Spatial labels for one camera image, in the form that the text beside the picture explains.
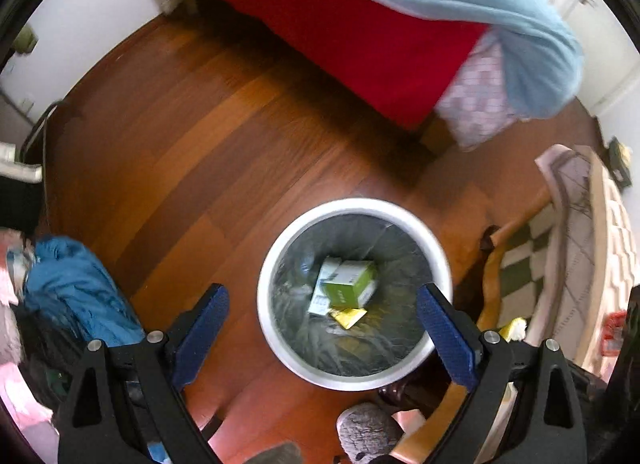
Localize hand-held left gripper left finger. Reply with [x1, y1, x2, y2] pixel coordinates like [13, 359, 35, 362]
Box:
[57, 283, 231, 464]

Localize pink checked pillow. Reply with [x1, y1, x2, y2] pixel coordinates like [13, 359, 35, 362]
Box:
[436, 35, 521, 151]

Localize blue cloth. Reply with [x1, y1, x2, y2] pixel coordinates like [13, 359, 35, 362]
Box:
[24, 236, 145, 348]

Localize bed with red sheet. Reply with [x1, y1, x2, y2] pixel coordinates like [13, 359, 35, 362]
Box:
[145, 0, 493, 131]

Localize wooden chair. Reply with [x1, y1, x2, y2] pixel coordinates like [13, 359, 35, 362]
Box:
[390, 184, 556, 464]

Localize black cable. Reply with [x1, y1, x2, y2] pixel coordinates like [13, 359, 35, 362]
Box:
[20, 99, 67, 165]

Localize white round trash bin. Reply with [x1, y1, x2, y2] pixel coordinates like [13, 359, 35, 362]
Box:
[257, 198, 454, 392]

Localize grey fluffy slipper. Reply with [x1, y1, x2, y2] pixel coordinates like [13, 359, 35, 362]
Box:
[336, 403, 405, 463]

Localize yellow paper packet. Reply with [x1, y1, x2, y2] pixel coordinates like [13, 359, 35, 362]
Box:
[331, 307, 369, 330]

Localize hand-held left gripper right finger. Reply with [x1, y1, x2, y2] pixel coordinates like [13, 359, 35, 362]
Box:
[416, 283, 589, 464]

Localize green and white carton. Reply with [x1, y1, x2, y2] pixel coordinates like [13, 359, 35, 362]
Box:
[308, 256, 379, 317]

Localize green checked seat cushion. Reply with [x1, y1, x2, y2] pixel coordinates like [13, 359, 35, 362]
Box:
[499, 204, 563, 320]

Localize pink cloth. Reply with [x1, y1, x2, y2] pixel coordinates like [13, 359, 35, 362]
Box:
[0, 227, 60, 460]

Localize white patterned cloth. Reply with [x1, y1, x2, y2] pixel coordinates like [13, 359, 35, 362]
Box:
[530, 144, 632, 381]

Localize light blue blanket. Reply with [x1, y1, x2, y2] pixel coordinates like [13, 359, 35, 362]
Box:
[212, 0, 585, 121]

